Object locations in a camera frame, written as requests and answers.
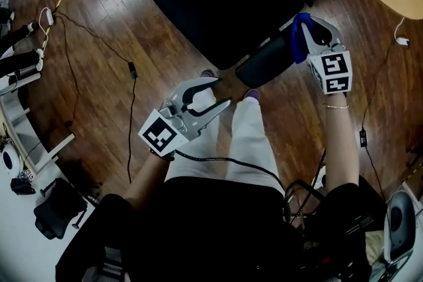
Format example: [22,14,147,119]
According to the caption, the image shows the person's white trouser right leg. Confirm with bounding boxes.
[223,96,286,195]

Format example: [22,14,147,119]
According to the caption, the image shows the person's purple right shoe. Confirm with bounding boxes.
[243,88,262,102]

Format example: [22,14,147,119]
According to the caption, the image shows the black office chair armrest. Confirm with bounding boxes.
[235,32,299,89]

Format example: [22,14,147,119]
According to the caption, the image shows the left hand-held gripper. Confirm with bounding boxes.
[137,76,232,157]

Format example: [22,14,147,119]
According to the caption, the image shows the small white charger with cable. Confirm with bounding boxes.
[393,17,411,48]

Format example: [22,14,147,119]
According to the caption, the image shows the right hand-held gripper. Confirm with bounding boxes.
[299,16,354,96]

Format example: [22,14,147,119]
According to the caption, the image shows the black power adapter with cable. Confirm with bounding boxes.
[358,42,403,202]
[52,11,138,185]

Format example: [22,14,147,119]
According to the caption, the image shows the person's white trouser left leg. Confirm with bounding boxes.
[164,88,233,183]

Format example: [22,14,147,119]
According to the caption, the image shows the person's right forearm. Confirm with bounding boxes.
[321,92,362,197]

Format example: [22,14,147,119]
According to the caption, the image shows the black bag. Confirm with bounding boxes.
[33,177,89,240]

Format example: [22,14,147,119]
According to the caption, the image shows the person's black shirt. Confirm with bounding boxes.
[55,176,388,282]

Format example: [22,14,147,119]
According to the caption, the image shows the black office chair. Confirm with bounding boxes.
[121,0,423,89]

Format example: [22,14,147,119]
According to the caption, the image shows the person's white trouser leg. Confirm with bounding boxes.
[223,96,286,195]
[164,88,233,183]

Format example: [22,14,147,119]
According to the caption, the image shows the white table frame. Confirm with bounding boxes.
[0,74,76,176]

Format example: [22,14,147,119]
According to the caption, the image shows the black cable bundle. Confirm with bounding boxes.
[282,148,328,230]

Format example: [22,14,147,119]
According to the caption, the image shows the white power plug block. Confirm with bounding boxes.
[38,7,55,44]

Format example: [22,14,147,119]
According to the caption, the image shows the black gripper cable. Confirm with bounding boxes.
[174,149,287,197]

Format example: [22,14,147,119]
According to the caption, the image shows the person's left forearm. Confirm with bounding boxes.
[123,150,176,211]

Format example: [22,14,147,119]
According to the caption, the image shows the white round device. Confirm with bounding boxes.
[1,143,23,172]

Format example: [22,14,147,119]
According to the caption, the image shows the black cylinder handle white end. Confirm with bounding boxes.
[0,22,39,49]
[0,48,46,77]

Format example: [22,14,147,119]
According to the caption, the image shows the blue cloth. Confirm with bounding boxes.
[291,12,313,65]

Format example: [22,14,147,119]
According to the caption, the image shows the grey rounded device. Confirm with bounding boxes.
[382,190,418,265]

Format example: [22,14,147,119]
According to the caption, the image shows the small black pouch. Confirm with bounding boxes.
[10,176,37,196]

